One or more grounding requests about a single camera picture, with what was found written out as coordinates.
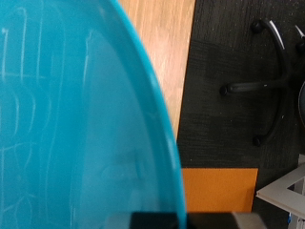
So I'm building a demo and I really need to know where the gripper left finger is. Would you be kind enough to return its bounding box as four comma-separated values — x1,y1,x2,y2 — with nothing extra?
106,211,188,229

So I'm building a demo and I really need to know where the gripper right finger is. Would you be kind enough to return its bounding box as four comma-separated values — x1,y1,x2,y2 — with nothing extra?
186,211,269,229

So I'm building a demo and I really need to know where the blue plastic plate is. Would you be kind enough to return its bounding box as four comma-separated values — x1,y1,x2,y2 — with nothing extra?
0,0,189,229

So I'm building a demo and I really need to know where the orange floor mat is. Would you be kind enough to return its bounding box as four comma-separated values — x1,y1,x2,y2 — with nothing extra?
181,167,259,214

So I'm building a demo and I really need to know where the black office chair base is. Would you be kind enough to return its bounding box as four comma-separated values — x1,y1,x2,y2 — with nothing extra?
218,18,305,148

